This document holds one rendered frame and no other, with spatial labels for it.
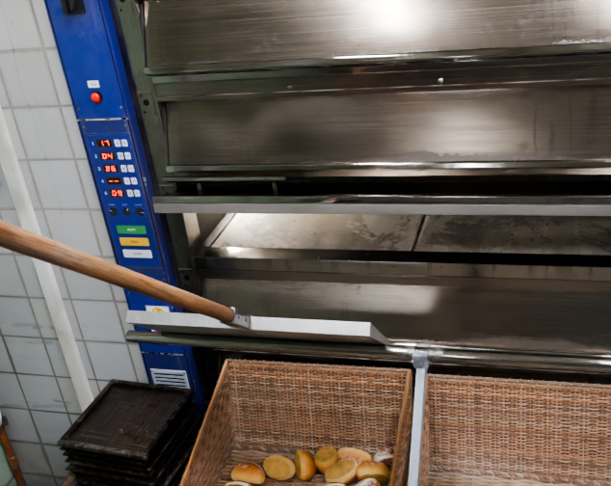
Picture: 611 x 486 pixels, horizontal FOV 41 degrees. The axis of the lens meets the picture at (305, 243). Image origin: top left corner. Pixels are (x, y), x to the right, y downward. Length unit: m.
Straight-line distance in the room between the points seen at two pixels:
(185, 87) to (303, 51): 0.34
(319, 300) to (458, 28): 0.84
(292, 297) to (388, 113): 0.61
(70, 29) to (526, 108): 1.11
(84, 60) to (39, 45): 0.15
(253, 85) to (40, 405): 1.44
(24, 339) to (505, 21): 1.78
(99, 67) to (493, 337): 1.21
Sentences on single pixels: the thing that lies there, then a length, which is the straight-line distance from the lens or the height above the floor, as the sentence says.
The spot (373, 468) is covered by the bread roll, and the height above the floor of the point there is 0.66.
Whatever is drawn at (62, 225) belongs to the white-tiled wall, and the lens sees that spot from 2.47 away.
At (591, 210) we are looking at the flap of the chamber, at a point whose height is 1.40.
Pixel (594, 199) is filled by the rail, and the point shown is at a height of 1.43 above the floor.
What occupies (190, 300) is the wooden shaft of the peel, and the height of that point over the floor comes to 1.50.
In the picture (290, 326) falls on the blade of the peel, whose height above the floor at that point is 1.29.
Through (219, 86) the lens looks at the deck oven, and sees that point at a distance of 2.06.
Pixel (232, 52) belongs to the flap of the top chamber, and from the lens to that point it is 2.00.
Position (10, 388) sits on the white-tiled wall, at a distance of 2.99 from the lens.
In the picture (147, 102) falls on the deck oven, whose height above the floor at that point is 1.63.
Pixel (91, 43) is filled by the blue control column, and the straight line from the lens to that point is 2.15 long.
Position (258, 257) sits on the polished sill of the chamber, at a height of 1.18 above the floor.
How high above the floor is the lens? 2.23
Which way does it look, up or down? 27 degrees down
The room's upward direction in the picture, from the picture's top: 9 degrees counter-clockwise
